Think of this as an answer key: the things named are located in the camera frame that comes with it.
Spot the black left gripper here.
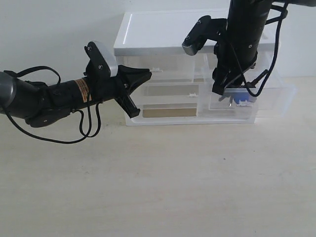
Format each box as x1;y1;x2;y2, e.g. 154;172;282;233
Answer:
84;64;152;118

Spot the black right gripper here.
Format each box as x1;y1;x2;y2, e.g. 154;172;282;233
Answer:
212;24;259;99

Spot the key bunch with blue tag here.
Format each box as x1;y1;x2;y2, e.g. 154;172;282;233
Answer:
218;92;257;106

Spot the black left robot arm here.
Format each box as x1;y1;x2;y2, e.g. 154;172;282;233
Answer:
0;64;152;128

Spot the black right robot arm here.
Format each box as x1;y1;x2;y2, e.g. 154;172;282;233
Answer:
114;0;316;126

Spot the clear wide middle drawer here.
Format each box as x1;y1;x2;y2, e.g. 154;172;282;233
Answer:
131;84;199;110

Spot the white plastic drawer cabinet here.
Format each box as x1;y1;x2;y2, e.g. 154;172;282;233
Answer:
113;8;282;127

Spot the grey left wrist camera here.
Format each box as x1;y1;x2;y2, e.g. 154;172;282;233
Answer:
84;41;118;79

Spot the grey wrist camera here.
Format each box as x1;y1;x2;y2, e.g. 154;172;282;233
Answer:
182;15;212;56
84;41;118;79

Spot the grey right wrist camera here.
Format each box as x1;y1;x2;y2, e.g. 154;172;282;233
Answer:
182;15;212;56

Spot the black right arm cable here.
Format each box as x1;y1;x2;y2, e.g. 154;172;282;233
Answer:
228;0;289;97

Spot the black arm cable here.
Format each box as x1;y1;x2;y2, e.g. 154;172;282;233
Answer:
228;0;289;97
0;65;101;144

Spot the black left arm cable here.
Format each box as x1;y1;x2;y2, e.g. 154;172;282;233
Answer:
0;65;101;144

